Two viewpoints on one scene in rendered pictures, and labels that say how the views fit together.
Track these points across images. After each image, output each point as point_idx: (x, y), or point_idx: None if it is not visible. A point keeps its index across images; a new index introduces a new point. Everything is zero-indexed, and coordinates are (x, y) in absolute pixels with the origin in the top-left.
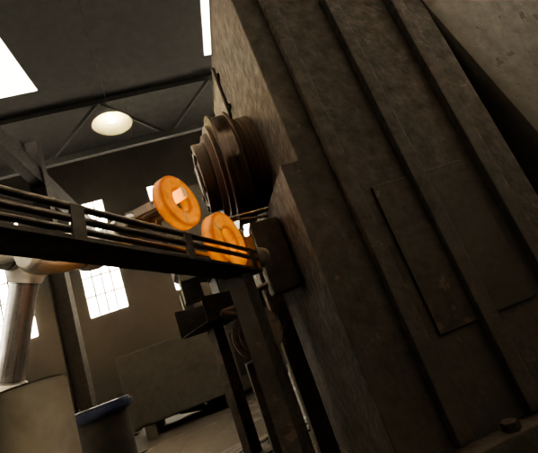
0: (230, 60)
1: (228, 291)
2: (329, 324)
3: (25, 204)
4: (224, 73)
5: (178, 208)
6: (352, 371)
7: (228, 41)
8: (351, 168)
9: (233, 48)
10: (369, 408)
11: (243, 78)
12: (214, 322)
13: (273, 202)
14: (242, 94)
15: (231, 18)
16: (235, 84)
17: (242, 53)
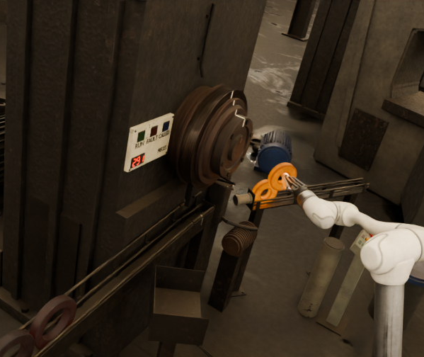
0: (231, 47)
1: (165, 267)
2: (209, 227)
3: (335, 184)
4: (218, 32)
5: None
6: (209, 241)
7: (240, 40)
8: None
9: (239, 50)
10: (207, 251)
11: (232, 76)
12: (182, 302)
13: None
14: (223, 79)
15: (250, 42)
16: (223, 63)
17: (241, 67)
